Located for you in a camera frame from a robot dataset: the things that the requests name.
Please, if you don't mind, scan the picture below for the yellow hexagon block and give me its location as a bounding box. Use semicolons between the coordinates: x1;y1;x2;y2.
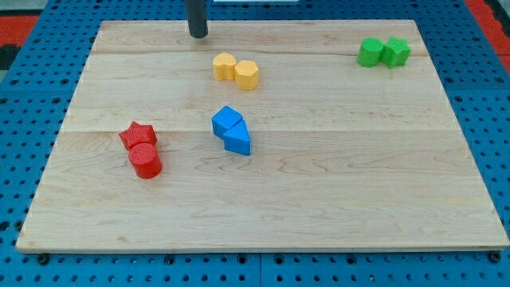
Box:
234;60;260;91

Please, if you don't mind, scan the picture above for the yellow heart block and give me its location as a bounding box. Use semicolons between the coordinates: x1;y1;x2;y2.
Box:
212;53;237;81

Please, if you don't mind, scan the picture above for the blue triangle block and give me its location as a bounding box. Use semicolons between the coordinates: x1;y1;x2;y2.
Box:
223;120;251;155

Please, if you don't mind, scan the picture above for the blue cube block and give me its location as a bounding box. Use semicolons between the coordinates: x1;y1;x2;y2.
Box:
211;106;243;139

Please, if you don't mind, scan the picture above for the wooden board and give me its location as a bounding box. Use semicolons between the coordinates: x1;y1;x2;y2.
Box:
17;20;509;254

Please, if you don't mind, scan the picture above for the red cylinder block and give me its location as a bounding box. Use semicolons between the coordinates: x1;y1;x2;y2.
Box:
128;143;163;179

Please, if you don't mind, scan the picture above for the red star block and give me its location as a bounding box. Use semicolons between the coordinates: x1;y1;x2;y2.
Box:
119;121;157;150

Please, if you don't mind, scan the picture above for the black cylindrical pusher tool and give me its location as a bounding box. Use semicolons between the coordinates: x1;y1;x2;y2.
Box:
185;0;208;38

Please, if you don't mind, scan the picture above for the green cylinder block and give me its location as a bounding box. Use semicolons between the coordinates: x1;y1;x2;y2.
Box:
357;37;384;68

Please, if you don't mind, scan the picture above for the green star block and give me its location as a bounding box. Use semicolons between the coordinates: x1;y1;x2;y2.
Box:
380;37;411;69

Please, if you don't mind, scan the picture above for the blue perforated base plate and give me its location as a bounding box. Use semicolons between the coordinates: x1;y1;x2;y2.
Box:
1;1;509;286

